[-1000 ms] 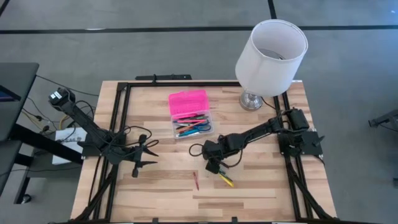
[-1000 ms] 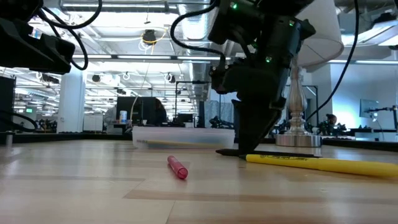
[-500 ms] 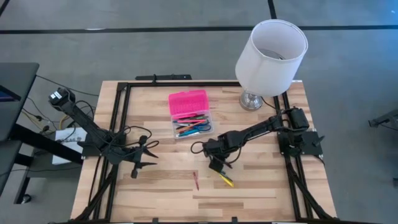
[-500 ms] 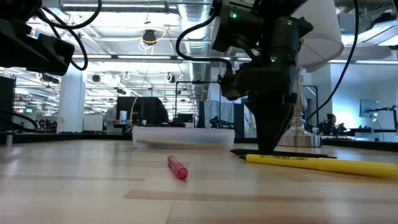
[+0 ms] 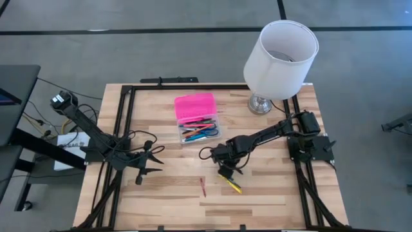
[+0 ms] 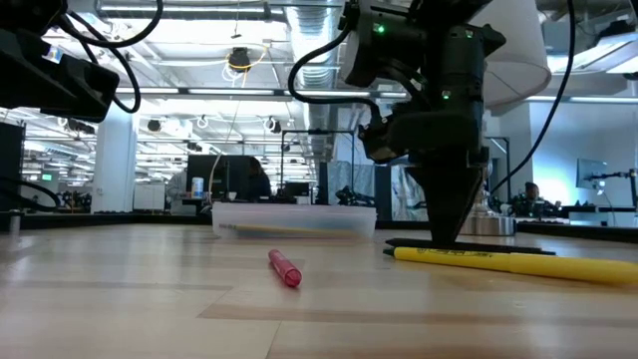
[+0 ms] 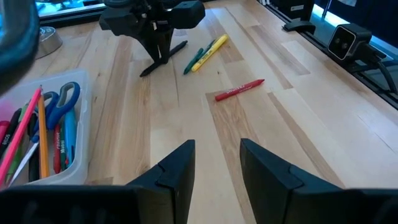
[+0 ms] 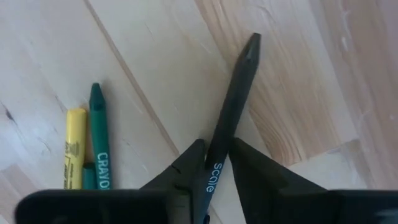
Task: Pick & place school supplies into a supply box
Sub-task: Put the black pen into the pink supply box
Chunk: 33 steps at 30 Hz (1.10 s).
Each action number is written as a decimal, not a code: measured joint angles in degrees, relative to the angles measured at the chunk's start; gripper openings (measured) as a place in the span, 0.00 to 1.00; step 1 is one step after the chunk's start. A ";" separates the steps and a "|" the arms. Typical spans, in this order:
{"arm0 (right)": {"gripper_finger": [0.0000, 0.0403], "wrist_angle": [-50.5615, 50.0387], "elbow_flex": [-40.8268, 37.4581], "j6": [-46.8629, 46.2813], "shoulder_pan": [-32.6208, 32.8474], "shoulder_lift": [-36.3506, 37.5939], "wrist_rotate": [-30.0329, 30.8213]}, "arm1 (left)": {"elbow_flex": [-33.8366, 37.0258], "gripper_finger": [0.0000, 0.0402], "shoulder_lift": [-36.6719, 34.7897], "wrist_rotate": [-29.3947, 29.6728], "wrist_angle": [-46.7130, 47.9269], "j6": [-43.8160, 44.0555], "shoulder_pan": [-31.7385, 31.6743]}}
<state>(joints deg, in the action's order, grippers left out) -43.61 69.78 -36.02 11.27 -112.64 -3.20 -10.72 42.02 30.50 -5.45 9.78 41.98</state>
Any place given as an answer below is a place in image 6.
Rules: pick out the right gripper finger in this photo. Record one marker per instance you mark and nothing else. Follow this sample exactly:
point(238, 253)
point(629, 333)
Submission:
point(446, 199)

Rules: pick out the black pen white print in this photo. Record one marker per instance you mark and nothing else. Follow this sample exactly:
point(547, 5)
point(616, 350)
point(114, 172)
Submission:
point(498, 247)

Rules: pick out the yellow highlighter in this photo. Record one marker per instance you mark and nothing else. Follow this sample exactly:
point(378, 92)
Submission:
point(523, 263)

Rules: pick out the black background robot arm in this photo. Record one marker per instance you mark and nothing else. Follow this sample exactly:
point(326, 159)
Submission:
point(349, 197)

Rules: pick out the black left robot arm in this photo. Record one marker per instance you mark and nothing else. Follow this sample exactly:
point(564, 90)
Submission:
point(25, 15)

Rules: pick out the grey monitor on arm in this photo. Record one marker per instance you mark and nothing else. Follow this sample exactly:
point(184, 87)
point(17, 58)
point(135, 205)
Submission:
point(590, 173)

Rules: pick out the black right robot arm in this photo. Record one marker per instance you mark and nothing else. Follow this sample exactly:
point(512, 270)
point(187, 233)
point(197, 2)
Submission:
point(448, 60)

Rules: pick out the clear supply box pink lid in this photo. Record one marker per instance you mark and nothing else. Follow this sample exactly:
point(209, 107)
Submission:
point(299, 214)

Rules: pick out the person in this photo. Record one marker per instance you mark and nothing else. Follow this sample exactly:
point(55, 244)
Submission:
point(177, 189)
point(260, 182)
point(532, 192)

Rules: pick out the plastic sheet cover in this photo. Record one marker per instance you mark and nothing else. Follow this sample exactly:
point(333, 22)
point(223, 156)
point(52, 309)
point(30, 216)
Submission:
point(349, 174)

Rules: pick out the black cabinet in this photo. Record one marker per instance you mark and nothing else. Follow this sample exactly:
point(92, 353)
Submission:
point(12, 164)

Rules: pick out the white pillar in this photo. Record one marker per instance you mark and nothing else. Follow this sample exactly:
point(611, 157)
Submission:
point(114, 164)

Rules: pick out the white shade table lamp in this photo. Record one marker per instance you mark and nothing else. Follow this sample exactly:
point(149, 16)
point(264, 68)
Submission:
point(518, 60)

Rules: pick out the small black monitor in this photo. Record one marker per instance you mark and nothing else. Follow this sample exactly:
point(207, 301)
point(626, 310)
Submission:
point(297, 189)

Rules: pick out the white canister blue label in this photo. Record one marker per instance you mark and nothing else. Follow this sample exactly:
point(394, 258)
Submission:
point(198, 188)

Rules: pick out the black ceiling device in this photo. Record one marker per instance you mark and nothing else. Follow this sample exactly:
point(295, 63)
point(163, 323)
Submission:
point(240, 57)

